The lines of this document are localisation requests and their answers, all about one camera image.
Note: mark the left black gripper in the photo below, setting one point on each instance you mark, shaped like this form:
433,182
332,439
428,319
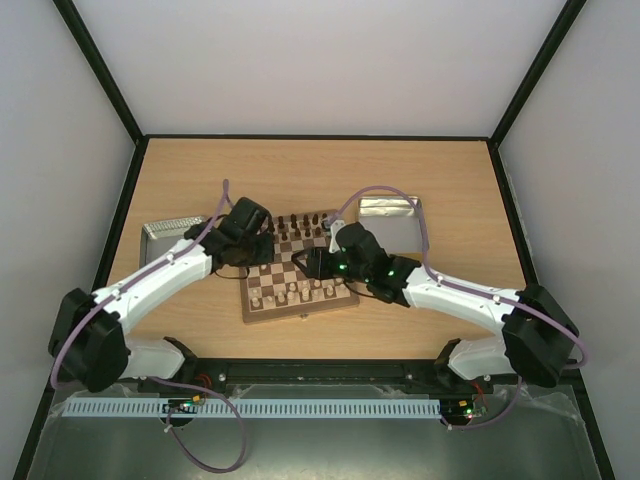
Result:
266,254

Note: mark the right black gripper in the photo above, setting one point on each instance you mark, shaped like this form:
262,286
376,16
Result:
324,263

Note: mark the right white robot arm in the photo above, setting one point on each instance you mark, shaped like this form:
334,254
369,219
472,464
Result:
530,333

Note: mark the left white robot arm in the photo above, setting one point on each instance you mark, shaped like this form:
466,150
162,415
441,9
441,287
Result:
91,339

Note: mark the dark chess pieces row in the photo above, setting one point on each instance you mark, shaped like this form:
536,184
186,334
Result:
307,228

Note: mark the wooden chess board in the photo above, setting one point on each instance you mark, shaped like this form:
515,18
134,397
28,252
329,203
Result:
311,292

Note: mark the white piece front row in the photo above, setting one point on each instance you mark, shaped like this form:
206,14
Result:
285,293

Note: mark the silver metal tin lid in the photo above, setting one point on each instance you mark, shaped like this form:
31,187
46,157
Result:
166,237

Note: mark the yellow metal tin box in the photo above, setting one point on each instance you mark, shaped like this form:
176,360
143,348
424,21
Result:
393,222

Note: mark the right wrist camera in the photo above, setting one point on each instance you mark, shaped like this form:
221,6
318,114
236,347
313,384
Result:
332,228

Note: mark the black mounting rail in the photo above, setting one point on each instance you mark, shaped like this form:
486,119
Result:
410,376

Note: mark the black enclosure frame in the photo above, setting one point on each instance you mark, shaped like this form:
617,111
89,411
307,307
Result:
77,27

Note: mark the light blue cable duct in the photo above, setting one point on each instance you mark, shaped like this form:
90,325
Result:
255,408

